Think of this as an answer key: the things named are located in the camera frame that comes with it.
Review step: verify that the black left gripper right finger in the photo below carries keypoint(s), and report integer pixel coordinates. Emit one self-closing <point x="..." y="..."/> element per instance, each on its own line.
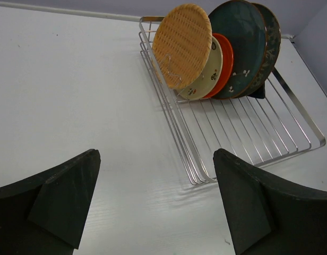
<point x="267" y="214"/>

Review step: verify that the woven tan round plate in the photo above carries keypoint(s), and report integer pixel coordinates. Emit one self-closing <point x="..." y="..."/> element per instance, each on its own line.
<point x="182" y="45"/>

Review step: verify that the grey deer pattern plate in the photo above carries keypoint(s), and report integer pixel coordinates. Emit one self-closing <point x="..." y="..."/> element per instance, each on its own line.
<point x="272" y="49"/>

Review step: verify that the orange plate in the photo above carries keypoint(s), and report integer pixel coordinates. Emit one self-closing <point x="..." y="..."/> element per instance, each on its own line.
<point x="223" y="51"/>

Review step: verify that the dark blue leaf plate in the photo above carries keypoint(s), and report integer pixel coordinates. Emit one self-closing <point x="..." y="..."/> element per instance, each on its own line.
<point x="259" y="93"/>

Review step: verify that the wire metal dish rack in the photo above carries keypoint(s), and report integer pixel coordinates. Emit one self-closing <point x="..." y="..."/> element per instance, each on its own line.
<point x="260" y="131"/>

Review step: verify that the teal blossom round plate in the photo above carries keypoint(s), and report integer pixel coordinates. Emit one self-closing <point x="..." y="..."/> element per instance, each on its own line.
<point x="243" y="25"/>

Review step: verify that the cream floral plate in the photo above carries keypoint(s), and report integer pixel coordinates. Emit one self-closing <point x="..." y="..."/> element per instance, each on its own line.
<point x="209" y="77"/>

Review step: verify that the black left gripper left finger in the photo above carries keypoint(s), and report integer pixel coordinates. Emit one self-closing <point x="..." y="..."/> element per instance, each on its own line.
<point x="46" y="213"/>

